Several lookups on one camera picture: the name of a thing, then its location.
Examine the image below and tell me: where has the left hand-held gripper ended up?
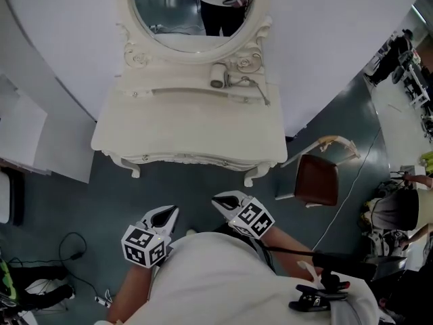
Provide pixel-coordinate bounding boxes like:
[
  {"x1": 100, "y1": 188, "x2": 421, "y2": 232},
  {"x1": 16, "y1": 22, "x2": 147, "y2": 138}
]
[{"x1": 120, "y1": 204, "x2": 180, "y2": 269}]

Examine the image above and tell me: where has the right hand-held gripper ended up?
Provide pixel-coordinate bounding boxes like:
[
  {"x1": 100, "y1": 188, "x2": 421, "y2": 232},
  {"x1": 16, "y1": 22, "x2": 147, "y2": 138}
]
[{"x1": 211, "y1": 190, "x2": 276, "y2": 240}]

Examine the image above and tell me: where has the white ornate dressing table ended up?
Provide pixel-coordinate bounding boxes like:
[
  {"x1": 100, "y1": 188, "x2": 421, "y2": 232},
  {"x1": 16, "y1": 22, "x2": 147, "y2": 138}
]
[{"x1": 90, "y1": 0, "x2": 288, "y2": 188}]

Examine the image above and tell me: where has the white hair dryer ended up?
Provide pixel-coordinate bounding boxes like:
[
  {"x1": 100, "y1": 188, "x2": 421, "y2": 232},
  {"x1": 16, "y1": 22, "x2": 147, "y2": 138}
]
[{"x1": 209, "y1": 62, "x2": 271, "y2": 108}]

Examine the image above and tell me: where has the person's left forearm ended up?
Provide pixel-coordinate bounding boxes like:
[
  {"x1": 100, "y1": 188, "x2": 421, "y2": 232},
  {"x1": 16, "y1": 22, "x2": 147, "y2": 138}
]
[{"x1": 106, "y1": 265, "x2": 154, "y2": 324}]

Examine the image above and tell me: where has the person's right forearm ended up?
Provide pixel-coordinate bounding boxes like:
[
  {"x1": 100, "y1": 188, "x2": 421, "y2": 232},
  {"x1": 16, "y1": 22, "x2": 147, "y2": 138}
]
[{"x1": 263, "y1": 227, "x2": 321, "y2": 282}]

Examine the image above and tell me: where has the person's white shirt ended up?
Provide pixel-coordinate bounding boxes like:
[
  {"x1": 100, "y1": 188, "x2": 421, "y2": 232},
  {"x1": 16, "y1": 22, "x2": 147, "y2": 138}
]
[{"x1": 94, "y1": 232, "x2": 380, "y2": 325}]

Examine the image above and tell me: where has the wooden chair brown seat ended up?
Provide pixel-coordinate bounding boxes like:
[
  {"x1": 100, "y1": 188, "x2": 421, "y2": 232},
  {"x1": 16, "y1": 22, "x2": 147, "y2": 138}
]
[{"x1": 275, "y1": 135, "x2": 361, "y2": 209}]

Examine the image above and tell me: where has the black chest clamp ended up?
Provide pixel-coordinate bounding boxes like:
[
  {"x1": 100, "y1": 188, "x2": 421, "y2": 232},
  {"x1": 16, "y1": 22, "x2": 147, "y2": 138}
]
[{"x1": 289, "y1": 284, "x2": 349, "y2": 313}]

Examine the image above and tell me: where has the black box device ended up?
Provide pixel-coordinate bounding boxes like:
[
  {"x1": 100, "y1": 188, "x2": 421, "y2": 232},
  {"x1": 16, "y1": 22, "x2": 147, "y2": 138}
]
[{"x1": 313, "y1": 251, "x2": 378, "y2": 282}]

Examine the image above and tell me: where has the white black-edged panel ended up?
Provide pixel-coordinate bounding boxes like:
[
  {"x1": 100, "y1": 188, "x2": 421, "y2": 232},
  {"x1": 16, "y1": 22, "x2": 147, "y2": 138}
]
[{"x1": 0, "y1": 167, "x2": 25, "y2": 227}]

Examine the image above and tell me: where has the black green backpack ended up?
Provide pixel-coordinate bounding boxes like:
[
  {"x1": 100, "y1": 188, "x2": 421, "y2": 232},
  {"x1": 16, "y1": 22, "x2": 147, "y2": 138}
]
[{"x1": 0, "y1": 259, "x2": 18, "y2": 301}]

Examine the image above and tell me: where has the white foam board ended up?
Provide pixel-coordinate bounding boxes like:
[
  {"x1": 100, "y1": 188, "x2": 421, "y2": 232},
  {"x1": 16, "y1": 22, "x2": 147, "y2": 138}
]
[{"x1": 0, "y1": 76, "x2": 48, "y2": 175}]

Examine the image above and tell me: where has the oval white-framed mirror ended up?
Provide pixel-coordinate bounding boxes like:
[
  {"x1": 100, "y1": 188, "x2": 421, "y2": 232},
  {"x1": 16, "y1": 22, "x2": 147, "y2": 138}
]
[{"x1": 116, "y1": 0, "x2": 273, "y2": 73}]

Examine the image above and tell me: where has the yellow green cloth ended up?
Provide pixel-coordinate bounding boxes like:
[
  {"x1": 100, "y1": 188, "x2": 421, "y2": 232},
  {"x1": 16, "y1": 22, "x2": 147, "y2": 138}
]
[{"x1": 421, "y1": 150, "x2": 433, "y2": 175}]

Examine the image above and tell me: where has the black power cable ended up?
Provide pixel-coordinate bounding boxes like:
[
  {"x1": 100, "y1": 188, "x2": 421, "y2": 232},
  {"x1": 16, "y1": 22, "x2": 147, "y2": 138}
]
[{"x1": 59, "y1": 232, "x2": 99, "y2": 295}]

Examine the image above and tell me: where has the white frame rack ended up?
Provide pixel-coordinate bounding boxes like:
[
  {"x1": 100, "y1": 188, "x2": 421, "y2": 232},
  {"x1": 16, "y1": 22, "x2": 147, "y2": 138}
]
[{"x1": 398, "y1": 51, "x2": 433, "y2": 108}]

